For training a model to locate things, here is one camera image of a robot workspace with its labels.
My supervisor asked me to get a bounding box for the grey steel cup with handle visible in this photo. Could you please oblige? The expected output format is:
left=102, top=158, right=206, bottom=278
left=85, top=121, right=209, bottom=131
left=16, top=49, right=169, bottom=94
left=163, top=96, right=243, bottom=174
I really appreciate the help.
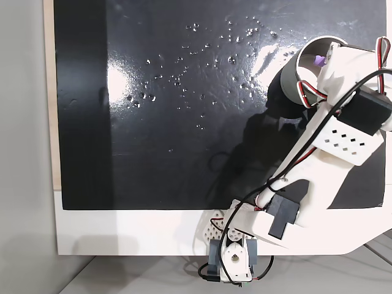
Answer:
left=279, top=35, right=350, bottom=107

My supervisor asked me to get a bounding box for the blue-grey table clamp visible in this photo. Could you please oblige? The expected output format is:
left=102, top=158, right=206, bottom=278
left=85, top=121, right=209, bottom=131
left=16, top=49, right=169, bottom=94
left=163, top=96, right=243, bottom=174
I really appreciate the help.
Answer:
left=207, top=238, right=260, bottom=277

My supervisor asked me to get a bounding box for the black glossy mat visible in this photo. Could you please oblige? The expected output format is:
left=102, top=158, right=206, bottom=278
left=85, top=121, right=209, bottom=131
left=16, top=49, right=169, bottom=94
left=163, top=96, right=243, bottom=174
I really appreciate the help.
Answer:
left=53, top=0, right=386, bottom=211

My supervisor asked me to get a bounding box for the red white servo cable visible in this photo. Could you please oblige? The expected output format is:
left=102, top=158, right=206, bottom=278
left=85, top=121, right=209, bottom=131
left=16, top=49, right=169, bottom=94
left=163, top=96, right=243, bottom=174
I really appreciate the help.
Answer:
left=209, top=217, right=229, bottom=234
left=295, top=78, right=330, bottom=108
left=374, top=36, right=392, bottom=93

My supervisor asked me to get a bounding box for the black base power cable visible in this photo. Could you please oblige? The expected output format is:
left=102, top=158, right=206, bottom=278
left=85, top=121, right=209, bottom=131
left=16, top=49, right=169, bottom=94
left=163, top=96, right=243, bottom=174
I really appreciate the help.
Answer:
left=197, top=255, right=274, bottom=285

